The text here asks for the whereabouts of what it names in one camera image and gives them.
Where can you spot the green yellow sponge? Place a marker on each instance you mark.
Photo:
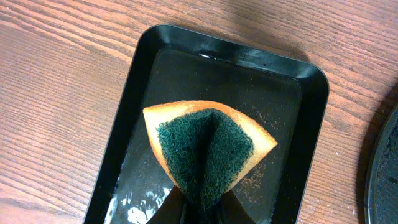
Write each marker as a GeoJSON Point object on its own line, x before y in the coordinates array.
{"type": "Point", "coordinates": [205, 147]}

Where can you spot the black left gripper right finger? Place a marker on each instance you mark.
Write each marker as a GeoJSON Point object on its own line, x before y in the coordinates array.
{"type": "Point", "coordinates": [230, 211]}

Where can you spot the rectangular black tray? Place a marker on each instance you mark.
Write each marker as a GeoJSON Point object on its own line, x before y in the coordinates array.
{"type": "Point", "coordinates": [286, 97]}

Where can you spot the round black tray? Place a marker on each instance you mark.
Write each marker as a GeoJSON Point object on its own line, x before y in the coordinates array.
{"type": "Point", "coordinates": [381, 182]}

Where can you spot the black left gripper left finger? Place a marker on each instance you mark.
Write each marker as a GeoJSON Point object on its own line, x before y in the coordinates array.
{"type": "Point", "coordinates": [170, 211]}

